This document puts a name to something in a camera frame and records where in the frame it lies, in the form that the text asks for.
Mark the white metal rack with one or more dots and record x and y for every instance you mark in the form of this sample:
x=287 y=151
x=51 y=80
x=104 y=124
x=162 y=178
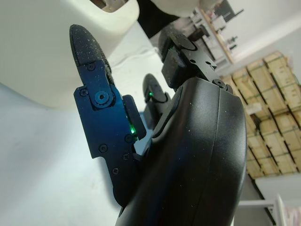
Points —
x=281 y=208

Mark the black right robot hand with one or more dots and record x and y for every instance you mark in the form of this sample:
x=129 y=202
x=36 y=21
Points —
x=188 y=153

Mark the cream white two-slot toaster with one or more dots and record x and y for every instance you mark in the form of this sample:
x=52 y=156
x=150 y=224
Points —
x=35 y=54

